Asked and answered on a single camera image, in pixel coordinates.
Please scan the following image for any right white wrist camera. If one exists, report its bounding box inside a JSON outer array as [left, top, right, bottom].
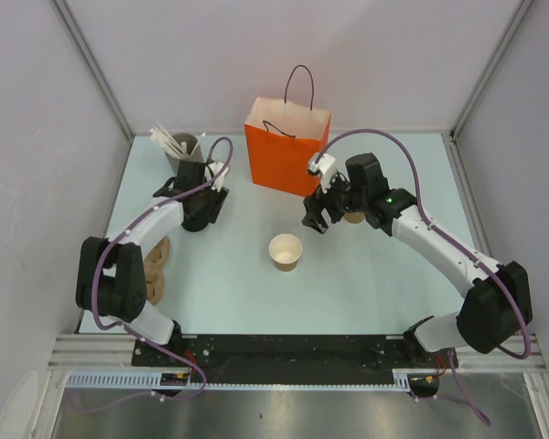
[[307, 154, 338, 193]]

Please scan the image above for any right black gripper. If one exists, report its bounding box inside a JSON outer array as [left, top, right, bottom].
[[302, 168, 368, 234]]

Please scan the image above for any orange paper bag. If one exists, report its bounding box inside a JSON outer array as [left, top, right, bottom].
[[244, 93, 331, 197]]

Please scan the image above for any single brown paper cup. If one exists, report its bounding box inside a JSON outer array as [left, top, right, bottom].
[[268, 233, 303, 272]]

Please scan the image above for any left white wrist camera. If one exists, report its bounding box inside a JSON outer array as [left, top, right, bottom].
[[205, 161, 230, 192]]

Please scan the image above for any stack of black lids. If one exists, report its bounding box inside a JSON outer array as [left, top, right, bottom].
[[181, 217, 210, 232]]

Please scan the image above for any grey cylindrical straw holder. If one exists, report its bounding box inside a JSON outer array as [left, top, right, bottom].
[[164, 133, 205, 172]]

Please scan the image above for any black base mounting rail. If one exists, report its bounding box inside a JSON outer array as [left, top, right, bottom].
[[132, 333, 458, 383]]

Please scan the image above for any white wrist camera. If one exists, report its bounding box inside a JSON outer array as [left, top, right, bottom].
[[205, 161, 230, 192], [307, 154, 338, 193]]

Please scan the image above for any stack of brown paper cups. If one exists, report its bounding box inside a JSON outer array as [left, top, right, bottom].
[[344, 212, 365, 224]]

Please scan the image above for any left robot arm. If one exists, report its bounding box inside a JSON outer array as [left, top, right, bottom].
[[75, 161, 229, 366]]

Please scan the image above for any white slotted cable duct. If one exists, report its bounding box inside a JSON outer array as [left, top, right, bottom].
[[66, 369, 443, 392]]

